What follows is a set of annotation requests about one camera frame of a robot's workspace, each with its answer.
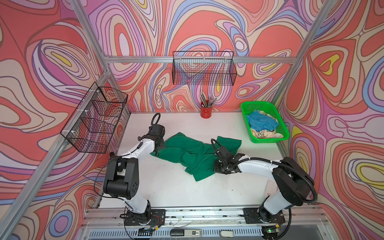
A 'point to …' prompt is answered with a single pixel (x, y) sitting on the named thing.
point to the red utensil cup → (205, 112)
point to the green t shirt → (197, 158)
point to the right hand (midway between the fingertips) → (217, 172)
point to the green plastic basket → (249, 107)
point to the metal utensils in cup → (207, 103)
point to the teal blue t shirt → (258, 121)
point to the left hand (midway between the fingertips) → (159, 144)
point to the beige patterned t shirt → (268, 133)
